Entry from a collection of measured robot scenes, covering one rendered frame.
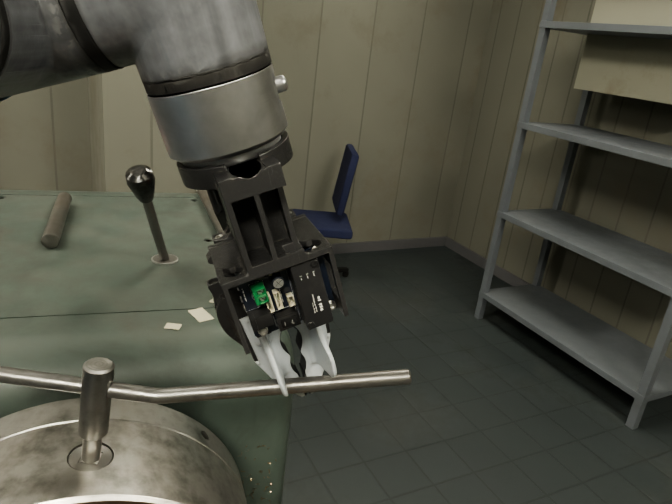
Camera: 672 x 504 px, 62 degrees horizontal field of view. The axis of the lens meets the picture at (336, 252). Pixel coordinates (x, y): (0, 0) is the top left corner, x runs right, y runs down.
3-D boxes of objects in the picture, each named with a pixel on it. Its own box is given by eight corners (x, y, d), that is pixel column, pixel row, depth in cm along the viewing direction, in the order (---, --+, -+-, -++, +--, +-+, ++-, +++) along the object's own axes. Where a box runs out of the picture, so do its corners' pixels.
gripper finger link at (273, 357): (284, 446, 41) (249, 346, 37) (266, 398, 46) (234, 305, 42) (323, 430, 42) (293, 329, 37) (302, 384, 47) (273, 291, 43)
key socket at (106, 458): (59, 498, 44) (60, 469, 43) (74, 468, 47) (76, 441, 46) (103, 502, 44) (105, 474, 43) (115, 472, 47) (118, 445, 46)
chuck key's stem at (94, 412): (69, 494, 44) (78, 369, 40) (79, 474, 46) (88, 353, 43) (97, 497, 45) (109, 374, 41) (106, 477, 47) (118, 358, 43)
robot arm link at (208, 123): (144, 87, 36) (267, 54, 37) (169, 156, 38) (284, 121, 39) (148, 105, 29) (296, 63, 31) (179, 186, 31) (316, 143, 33)
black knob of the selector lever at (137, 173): (125, 199, 68) (125, 160, 66) (154, 199, 69) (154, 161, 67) (125, 209, 64) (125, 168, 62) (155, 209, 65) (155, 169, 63)
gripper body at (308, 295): (244, 365, 35) (179, 189, 30) (223, 303, 43) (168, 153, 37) (355, 322, 37) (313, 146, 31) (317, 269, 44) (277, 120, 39)
